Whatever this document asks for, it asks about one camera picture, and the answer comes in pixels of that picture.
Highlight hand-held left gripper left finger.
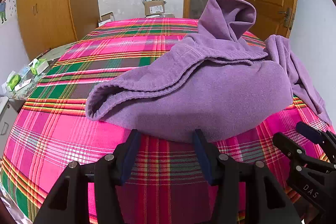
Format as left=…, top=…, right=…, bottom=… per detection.
left=33, top=129, right=142, bottom=224

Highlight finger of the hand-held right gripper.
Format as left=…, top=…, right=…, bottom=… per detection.
left=272, top=132, right=336, bottom=216
left=296, top=121, right=336, bottom=165

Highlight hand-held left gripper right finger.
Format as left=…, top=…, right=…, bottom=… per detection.
left=193, top=129, right=302, bottom=224

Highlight purple fleece pants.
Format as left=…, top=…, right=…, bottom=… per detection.
left=85, top=0, right=332, bottom=143

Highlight pink plaid blanket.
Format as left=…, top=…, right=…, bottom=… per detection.
left=0, top=17, right=336, bottom=224

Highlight green tissue box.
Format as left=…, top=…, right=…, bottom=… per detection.
left=31, top=59, right=49, bottom=75

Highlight glass-topped desk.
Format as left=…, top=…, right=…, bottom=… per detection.
left=0, top=48, right=69, bottom=101

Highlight white nightstand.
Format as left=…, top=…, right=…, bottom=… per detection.
left=0, top=97, right=19, bottom=151

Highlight white tube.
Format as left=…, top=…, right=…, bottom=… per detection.
left=14, top=78, right=33, bottom=90

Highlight green tissue pack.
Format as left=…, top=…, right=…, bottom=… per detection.
left=7, top=74, right=22, bottom=90

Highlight small white box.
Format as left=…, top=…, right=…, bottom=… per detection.
left=98, top=12, right=114, bottom=26

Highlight brown cardboard box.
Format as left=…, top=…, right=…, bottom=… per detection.
left=142, top=0, right=167, bottom=17

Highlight wooden wardrobe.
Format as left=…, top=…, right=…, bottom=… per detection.
left=16, top=0, right=100, bottom=60

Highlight metal door handle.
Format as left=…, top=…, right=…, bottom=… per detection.
left=278, top=7, right=293, bottom=28

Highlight cartoon wall poster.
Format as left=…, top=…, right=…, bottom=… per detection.
left=0, top=0, right=17, bottom=25

